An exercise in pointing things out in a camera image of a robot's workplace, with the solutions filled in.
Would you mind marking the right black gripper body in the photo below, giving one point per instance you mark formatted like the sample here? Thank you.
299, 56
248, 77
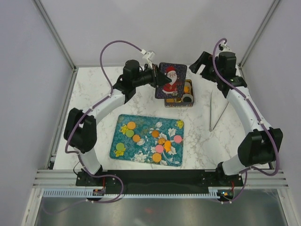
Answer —
210, 71

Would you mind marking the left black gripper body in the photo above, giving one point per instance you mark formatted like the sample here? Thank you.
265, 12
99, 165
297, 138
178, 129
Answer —
149, 76

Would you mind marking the gold tin lid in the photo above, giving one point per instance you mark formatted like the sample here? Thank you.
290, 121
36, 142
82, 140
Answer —
177, 75

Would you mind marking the orange flower cookie top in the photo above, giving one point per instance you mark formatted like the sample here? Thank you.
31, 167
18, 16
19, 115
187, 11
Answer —
186, 89

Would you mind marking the orange flower cookie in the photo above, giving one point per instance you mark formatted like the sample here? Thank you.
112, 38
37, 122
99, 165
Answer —
186, 89
167, 146

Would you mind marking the black round cookie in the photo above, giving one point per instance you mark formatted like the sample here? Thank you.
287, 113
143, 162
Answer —
186, 99

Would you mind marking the square cookie tin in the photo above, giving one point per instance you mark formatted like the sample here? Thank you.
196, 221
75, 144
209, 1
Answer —
178, 102

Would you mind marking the metal tongs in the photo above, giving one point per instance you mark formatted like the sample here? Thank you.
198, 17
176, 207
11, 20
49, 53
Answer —
218, 104

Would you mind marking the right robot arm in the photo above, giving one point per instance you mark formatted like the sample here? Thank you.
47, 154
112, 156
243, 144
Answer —
262, 142

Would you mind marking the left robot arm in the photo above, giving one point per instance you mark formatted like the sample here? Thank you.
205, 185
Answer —
80, 130

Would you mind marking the green round cookie upper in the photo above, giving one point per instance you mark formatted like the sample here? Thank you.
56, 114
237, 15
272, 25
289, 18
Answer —
130, 133

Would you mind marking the green round cookie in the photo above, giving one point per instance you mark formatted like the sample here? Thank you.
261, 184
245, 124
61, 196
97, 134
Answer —
120, 147
130, 133

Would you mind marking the orange round cookie mid right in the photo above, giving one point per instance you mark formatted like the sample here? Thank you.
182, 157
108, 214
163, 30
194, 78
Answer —
161, 141

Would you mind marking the teal floral tray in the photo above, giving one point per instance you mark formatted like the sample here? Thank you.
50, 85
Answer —
150, 129

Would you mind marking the pink round cookie right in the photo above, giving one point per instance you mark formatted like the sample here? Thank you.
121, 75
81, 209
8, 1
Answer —
177, 139

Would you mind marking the pink round cookie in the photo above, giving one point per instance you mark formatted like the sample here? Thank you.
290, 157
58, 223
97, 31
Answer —
177, 139
159, 148

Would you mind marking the orange flower cookie lower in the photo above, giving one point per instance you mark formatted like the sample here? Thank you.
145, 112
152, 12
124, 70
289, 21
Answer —
167, 146

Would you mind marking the pink round cookie lower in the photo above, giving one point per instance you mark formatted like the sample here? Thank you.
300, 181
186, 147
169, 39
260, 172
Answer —
159, 148

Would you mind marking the green round cookie lower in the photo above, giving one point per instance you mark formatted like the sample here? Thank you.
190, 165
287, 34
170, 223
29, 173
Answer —
120, 147

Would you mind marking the orange round cookie bottom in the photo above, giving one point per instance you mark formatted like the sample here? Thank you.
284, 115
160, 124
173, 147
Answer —
156, 157

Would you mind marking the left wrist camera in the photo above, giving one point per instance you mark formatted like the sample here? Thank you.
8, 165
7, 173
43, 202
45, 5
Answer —
149, 56

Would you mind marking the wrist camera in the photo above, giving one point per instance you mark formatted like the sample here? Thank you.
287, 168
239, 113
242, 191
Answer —
224, 48
149, 56

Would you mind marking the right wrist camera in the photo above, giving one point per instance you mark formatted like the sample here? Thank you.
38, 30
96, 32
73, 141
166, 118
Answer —
224, 48

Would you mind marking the black mounting base plate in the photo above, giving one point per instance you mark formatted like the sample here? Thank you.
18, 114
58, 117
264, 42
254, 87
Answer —
172, 181

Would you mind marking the aluminium frame rail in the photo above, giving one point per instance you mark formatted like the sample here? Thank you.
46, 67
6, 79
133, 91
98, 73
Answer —
67, 179

